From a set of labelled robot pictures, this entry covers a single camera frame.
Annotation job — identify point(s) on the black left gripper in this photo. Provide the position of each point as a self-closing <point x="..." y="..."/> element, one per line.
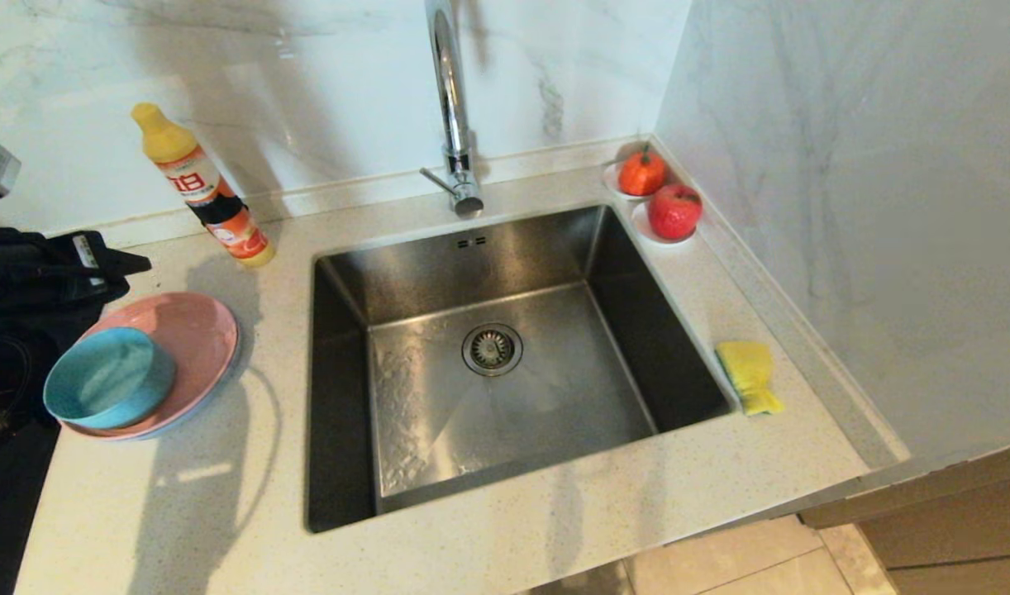
<point x="75" y="268"/>

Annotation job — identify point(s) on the pink plate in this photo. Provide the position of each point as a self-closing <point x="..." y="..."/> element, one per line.
<point x="195" y="339"/>

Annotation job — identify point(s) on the orange detergent bottle yellow cap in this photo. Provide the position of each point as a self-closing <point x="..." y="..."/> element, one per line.
<point x="199" y="186"/>

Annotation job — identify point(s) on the blue bowl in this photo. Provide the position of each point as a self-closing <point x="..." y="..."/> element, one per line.
<point x="108" y="380"/>

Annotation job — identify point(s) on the chrome faucet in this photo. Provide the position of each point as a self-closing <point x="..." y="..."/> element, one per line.
<point x="451" y="91"/>

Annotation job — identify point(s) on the yellow green sponge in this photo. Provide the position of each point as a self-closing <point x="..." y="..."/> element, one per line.
<point x="749" y="372"/>

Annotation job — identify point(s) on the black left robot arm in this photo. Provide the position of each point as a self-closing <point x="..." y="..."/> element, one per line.
<point x="9" y="273"/>

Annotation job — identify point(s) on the metal sink drain strainer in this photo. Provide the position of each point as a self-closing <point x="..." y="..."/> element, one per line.
<point x="493" y="349"/>

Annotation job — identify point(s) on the stainless steel sink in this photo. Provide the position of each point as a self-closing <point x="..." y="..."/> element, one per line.
<point x="596" y="397"/>

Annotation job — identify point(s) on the light blue plate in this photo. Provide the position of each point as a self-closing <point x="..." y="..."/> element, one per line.
<point x="216" y="397"/>

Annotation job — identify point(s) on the black induction cooktop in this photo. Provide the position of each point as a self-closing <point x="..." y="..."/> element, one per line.
<point x="9" y="496"/>

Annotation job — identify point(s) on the small white dish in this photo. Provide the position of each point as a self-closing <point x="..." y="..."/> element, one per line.
<point x="611" y="182"/>
<point x="649" y="236"/>

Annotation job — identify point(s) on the orange toy persimmon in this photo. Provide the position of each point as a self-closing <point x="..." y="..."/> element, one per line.
<point x="642" y="173"/>

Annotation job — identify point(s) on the red toy apple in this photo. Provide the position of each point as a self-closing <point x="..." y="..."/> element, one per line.
<point x="674" y="211"/>

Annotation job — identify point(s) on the brown wooden cabinet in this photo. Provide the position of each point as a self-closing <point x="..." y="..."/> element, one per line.
<point x="951" y="529"/>

